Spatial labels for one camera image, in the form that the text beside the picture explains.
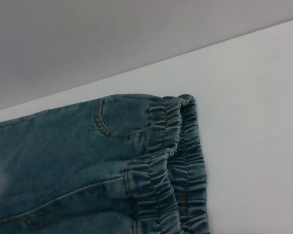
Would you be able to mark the blue denim shorts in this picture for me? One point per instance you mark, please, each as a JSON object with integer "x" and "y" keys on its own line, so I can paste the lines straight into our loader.
{"x": 75, "y": 158}

